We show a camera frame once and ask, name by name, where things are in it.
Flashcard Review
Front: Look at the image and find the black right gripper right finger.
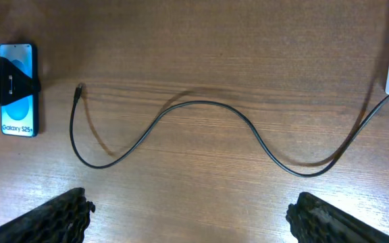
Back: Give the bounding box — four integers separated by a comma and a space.
286, 192, 389, 243

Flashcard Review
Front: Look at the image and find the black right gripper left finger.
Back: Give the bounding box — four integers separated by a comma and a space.
0, 188, 95, 243

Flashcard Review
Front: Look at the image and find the blue Samsung smartphone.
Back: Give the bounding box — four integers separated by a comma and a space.
0, 43, 39, 138

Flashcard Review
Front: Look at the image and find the black USB charging cable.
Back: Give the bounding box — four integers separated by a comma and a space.
68, 82, 389, 178

